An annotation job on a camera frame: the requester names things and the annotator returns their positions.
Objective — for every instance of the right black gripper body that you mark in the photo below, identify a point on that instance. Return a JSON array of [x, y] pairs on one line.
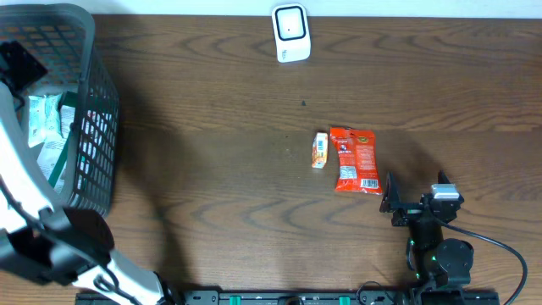
[[408, 211]]

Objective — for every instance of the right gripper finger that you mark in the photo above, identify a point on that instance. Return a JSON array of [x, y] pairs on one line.
[[442, 178], [391, 197]]

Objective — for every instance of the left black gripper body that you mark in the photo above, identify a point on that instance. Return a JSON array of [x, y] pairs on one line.
[[19, 63]]

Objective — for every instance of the large red snack bag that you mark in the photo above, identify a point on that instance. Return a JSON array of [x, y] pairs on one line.
[[358, 171]]

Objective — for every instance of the light green snack packet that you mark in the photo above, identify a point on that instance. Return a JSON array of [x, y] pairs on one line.
[[44, 119]]

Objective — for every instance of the small orange snack packet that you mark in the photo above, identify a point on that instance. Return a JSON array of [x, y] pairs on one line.
[[320, 150]]

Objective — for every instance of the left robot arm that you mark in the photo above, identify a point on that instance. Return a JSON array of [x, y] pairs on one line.
[[43, 241]]

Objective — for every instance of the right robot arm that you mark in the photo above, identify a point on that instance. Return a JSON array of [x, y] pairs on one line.
[[442, 265]]

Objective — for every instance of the white barcode scanner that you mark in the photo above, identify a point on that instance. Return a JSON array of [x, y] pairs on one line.
[[291, 33]]

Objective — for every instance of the grey plastic mesh basket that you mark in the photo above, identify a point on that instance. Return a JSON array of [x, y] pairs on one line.
[[61, 38]]

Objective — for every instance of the white green snack packet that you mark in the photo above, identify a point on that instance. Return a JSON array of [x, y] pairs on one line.
[[53, 155]]

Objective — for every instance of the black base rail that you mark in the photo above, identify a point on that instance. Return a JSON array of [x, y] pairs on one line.
[[339, 298]]

